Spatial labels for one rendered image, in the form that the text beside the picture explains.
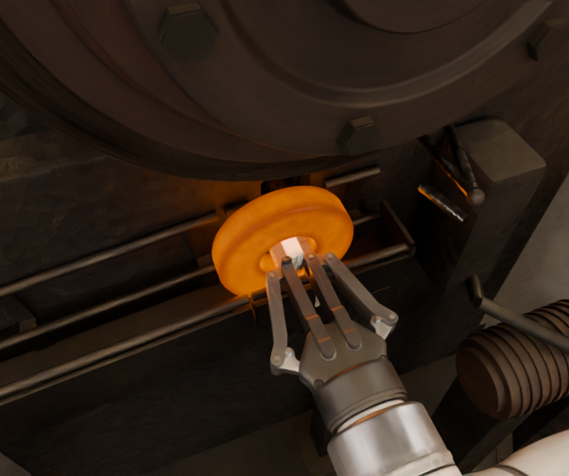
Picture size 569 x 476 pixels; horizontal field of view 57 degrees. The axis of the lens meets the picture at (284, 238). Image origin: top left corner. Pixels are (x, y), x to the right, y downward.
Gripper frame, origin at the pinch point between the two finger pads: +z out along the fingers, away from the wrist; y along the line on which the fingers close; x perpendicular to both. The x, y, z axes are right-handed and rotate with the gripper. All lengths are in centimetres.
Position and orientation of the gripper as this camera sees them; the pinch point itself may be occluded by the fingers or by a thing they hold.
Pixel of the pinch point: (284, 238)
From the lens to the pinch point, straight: 55.2
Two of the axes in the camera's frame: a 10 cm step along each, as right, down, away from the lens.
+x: 0.2, -5.8, -8.1
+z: -3.6, -7.6, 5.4
